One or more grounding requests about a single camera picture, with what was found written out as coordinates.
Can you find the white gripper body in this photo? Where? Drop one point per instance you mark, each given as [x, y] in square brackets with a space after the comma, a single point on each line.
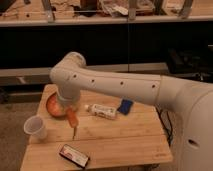
[63, 102]

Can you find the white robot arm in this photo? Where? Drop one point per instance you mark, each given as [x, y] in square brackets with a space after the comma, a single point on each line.
[192, 100]

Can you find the orange wooden bowl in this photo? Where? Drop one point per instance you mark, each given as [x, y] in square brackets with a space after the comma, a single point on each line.
[53, 106]

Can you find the white tube bottle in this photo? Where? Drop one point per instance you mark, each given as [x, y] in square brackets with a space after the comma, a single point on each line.
[101, 111]

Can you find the wooden table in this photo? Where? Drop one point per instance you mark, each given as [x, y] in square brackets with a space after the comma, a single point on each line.
[134, 139]

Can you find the black red phone box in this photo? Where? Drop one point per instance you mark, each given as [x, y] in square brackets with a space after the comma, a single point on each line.
[73, 155]

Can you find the blue sponge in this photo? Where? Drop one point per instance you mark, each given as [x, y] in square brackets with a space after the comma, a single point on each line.
[125, 107]

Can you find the metal shelf rack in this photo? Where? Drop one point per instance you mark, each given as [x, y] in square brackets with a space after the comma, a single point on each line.
[29, 51]

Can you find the black box on shelf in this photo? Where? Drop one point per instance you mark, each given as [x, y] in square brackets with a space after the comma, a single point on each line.
[190, 61]

